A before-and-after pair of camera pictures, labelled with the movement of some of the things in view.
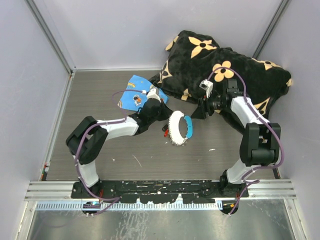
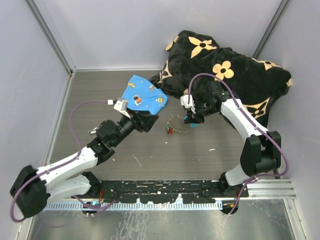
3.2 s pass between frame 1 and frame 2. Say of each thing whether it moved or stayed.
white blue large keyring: moved
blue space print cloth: stayed
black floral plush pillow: stayed
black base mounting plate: stayed
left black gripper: moved
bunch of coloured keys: moved
